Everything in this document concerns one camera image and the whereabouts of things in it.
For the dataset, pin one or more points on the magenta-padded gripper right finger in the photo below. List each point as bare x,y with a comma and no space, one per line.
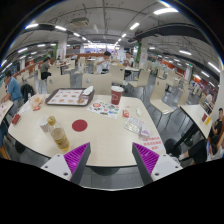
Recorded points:
148,158

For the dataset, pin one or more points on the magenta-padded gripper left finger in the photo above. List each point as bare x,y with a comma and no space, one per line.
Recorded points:
75,158

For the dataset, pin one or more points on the clear tea bottle yellow cap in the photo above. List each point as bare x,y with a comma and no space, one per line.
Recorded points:
60,137

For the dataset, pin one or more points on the white table notice sticker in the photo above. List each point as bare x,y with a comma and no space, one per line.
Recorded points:
154,144

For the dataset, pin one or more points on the flat round red coaster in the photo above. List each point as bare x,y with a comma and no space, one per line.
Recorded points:
79,125

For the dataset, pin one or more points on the clear plastic packet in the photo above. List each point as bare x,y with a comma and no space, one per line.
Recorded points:
135,126

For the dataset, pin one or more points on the white patterned mug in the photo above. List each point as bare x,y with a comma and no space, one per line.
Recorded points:
43,125

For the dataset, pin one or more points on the red sauce packet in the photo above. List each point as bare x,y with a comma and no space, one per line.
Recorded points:
36,108
125,113

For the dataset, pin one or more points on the person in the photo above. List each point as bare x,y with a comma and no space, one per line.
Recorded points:
218,125
14,90
200,151
104,63
129,61
45,68

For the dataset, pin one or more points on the colourful sticker sheet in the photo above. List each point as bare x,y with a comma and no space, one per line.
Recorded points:
104,109

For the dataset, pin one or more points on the brown food tray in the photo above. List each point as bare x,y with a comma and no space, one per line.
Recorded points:
68,97

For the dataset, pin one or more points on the beige chairs group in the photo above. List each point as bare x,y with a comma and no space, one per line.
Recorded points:
160,96

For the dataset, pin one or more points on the beige dining table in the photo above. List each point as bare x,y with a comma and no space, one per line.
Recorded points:
4,110
195,115

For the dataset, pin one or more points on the crumpled orange food wrapper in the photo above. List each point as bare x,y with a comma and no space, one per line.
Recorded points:
37,100

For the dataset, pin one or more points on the white paper napkin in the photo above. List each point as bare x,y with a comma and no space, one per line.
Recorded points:
88,90

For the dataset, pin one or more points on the red paper cup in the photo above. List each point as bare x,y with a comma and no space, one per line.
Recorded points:
116,96

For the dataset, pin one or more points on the small red box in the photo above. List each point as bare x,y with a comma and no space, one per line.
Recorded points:
16,119

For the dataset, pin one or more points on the white paper receipt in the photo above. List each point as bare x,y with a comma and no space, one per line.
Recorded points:
25,107

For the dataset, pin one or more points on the beige chair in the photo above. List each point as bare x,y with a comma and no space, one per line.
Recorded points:
96,84
58,83

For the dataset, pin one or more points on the black backpack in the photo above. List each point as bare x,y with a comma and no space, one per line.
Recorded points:
27,92

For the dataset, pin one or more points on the ceiling air conditioner unit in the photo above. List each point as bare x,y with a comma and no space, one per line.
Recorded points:
80,22

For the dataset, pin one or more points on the ceiling lights group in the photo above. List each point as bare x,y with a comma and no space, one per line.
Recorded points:
165,11

